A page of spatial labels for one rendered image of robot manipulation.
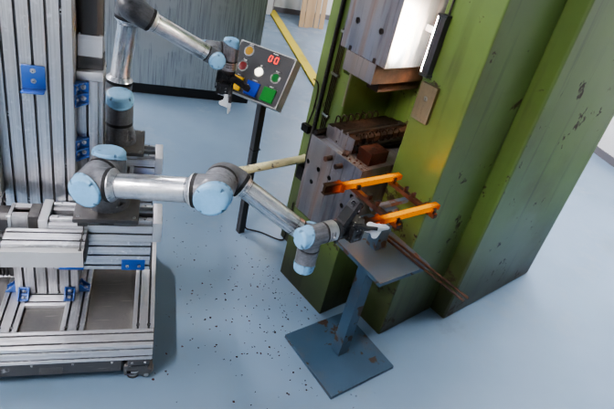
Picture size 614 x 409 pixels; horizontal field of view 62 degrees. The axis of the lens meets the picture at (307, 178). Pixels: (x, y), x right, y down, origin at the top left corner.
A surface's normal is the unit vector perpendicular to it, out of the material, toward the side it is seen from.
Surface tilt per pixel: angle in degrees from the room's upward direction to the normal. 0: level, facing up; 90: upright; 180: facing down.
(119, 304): 0
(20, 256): 90
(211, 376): 0
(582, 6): 90
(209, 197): 89
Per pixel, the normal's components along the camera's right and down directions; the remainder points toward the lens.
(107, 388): 0.20, -0.84
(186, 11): 0.21, 0.54
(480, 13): -0.77, 0.18
